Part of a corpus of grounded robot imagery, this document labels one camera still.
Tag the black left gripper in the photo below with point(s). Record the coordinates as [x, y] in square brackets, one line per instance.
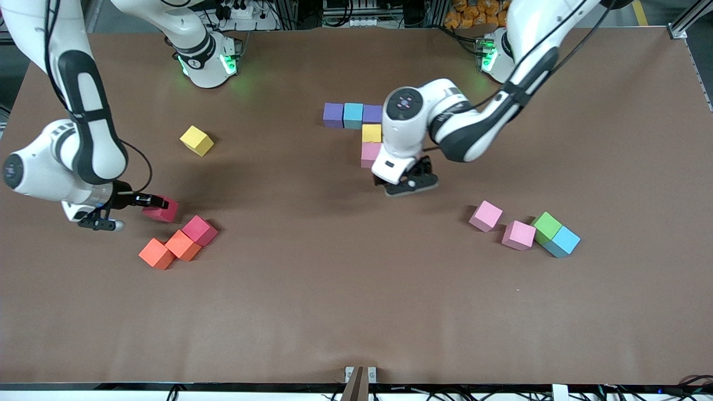
[424, 165]

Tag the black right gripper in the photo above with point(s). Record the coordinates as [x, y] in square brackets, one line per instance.
[121, 197]

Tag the crimson foam cube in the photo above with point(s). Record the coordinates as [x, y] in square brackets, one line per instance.
[167, 214]
[199, 229]

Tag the pink foam cube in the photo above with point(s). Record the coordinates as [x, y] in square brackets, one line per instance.
[486, 215]
[369, 156]
[518, 234]

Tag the yellow foam cube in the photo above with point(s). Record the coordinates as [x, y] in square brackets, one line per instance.
[371, 133]
[196, 139]

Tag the purple foam cube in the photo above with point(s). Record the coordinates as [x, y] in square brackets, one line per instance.
[372, 113]
[333, 114]

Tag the light blue foam cube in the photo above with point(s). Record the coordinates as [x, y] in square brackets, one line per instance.
[563, 240]
[353, 114]

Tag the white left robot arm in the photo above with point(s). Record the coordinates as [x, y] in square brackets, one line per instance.
[406, 145]

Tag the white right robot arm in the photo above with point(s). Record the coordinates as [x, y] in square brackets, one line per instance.
[39, 178]

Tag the orange foam cube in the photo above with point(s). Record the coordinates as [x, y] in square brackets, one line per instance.
[182, 245]
[156, 253]

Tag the green foam cube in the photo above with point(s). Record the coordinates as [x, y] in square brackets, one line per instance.
[546, 225]

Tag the large paper table cover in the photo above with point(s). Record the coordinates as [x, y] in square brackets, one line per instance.
[334, 278]

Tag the bag of orange items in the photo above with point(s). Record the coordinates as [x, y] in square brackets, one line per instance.
[468, 14]

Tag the white electronics unit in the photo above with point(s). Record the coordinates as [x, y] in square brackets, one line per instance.
[351, 22]

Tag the white power strip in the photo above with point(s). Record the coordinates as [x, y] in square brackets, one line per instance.
[245, 12]

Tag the small white box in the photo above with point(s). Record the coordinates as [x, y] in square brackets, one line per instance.
[560, 392]

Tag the silver metal bracket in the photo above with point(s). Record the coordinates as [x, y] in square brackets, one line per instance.
[372, 374]

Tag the aluminium frame profile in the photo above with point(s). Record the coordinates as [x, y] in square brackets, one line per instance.
[679, 32]

